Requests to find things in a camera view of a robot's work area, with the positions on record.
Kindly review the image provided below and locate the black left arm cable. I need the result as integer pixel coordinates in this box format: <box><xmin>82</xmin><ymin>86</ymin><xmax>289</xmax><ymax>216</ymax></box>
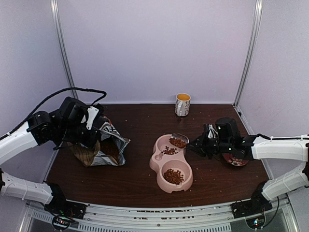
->
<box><xmin>9</xmin><ymin>87</ymin><xmax>107</xmax><ymax>133</ymax></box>

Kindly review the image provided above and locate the right aluminium frame post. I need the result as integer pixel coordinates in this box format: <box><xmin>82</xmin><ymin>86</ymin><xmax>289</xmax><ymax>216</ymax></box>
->
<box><xmin>233</xmin><ymin>0</ymin><xmax>263</xmax><ymax>109</ymax></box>

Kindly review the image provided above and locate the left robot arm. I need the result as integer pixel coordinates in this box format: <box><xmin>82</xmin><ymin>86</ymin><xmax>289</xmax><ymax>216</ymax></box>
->
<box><xmin>0</xmin><ymin>97</ymin><xmax>101</xmax><ymax>215</ymax></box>

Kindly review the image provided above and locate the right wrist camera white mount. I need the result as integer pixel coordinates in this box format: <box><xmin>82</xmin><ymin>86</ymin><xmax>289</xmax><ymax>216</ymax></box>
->
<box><xmin>203</xmin><ymin>124</ymin><xmax>218</xmax><ymax>139</ymax></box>

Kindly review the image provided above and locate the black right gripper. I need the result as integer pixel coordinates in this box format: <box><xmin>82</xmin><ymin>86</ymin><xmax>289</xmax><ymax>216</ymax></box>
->
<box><xmin>186</xmin><ymin>132</ymin><xmax>233</xmax><ymax>160</ymax></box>

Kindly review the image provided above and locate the brown kibble pet food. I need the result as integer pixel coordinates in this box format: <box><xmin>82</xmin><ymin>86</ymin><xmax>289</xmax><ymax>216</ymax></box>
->
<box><xmin>100</xmin><ymin>139</ymin><xmax>119</xmax><ymax>160</ymax></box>

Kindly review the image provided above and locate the left aluminium frame post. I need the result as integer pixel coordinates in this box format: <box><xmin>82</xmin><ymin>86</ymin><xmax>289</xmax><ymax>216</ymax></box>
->
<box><xmin>50</xmin><ymin>0</ymin><xmax>75</xmax><ymax>87</ymax></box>

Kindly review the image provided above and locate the brown pet food bag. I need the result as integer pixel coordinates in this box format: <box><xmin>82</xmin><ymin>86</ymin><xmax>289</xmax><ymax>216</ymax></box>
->
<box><xmin>67</xmin><ymin>116</ymin><xmax>130</xmax><ymax>167</ymax></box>

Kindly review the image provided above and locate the pink double pet bowl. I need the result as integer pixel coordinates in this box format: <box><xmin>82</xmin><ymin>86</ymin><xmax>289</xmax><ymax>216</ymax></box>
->
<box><xmin>149</xmin><ymin>134</ymin><xmax>193</xmax><ymax>193</ymax></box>

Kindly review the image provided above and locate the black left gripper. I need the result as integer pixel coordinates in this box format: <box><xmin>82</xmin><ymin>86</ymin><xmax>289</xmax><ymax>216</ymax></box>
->
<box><xmin>57</xmin><ymin>124</ymin><xmax>100</xmax><ymax>148</ymax></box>

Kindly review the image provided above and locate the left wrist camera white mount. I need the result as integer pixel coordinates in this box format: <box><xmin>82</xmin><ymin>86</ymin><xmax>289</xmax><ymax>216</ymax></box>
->
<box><xmin>80</xmin><ymin>106</ymin><xmax>105</xmax><ymax>131</ymax></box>

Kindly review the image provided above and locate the front aluminium rail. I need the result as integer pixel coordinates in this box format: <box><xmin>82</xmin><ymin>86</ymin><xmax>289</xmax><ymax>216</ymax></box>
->
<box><xmin>19</xmin><ymin>202</ymin><xmax>299</xmax><ymax>232</ymax></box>

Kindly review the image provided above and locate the silver metal scoop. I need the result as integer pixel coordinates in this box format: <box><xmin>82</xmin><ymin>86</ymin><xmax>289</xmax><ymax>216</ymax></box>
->
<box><xmin>169</xmin><ymin>133</ymin><xmax>189</xmax><ymax>149</ymax></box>

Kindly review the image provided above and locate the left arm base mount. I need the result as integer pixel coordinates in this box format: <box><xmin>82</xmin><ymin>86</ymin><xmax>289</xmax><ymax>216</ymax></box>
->
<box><xmin>42</xmin><ymin>201</ymin><xmax>87</xmax><ymax>231</ymax></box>

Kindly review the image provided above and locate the aluminium frame post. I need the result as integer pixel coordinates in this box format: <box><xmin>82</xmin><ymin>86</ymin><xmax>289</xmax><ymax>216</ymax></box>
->
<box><xmin>233</xmin><ymin>0</ymin><xmax>263</xmax><ymax>109</ymax></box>
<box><xmin>50</xmin><ymin>0</ymin><xmax>75</xmax><ymax>87</ymax></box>

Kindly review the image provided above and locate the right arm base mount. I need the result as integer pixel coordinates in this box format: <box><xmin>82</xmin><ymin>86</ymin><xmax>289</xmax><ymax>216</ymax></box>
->
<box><xmin>231</xmin><ymin>200</ymin><xmax>273</xmax><ymax>230</ymax></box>

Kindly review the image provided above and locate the red floral saucer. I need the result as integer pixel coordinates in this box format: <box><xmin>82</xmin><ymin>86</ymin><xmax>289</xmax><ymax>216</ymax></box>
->
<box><xmin>223</xmin><ymin>153</ymin><xmax>249</xmax><ymax>167</ymax></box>

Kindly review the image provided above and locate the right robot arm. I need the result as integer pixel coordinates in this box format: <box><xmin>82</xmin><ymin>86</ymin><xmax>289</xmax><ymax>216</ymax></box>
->
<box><xmin>187</xmin><ymin>117</ymin><xmax>309</xmax><ymax>214</ymax></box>

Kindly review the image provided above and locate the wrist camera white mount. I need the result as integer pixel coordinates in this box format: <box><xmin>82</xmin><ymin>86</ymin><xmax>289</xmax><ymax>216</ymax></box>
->
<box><xmin>80</xmin><ymin>106</ymin><xmax>105</xmax><ymax>131</ymax></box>
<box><xmin>203</xmin><ymin>124</ymin><xmax>218</xmax><ymax>139</ymax></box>

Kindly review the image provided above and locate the floral ceramic mug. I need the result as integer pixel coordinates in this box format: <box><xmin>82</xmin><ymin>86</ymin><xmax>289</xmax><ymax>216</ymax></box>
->
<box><xmin>175</xmin><ymin>93</ymin><xmax>191</xmax><ymax>117</ymax></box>

